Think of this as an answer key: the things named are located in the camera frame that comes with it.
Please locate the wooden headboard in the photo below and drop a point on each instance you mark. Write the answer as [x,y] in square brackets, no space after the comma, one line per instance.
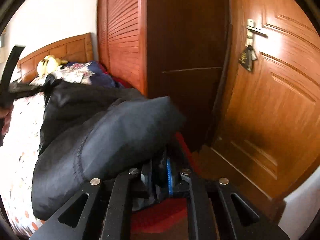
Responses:
[75,49]

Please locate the red cloth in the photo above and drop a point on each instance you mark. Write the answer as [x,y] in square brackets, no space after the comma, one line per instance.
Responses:
[167,212]

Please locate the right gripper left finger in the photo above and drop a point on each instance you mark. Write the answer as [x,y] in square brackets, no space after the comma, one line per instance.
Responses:
[100,210]

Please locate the person's left hand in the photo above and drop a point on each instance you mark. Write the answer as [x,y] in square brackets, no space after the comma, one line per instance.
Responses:
[6,114]

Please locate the floral quilt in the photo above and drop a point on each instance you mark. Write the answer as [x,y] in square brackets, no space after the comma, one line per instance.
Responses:
[89,73]

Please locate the black jacket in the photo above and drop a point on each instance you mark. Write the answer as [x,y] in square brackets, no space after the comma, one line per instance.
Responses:
[95,132]

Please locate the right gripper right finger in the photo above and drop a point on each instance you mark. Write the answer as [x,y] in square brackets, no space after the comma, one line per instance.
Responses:
[215,210]

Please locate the orange print bedsheet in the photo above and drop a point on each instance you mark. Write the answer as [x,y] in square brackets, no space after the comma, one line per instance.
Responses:
[18,157]

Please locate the yellow plush toy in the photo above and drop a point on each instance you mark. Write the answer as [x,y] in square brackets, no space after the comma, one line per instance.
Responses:
[50,64]

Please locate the wooden door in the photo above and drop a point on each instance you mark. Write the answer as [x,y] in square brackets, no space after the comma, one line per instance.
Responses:
[270,125]

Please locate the dark key pouch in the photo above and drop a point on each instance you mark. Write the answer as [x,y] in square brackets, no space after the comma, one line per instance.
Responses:
[247,57]

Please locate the wooden louvered wardrobe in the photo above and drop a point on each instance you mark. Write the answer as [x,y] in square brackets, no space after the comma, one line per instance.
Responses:
[172,48]

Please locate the metal door handle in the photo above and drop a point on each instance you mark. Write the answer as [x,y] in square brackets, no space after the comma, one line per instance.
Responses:
[251,30]

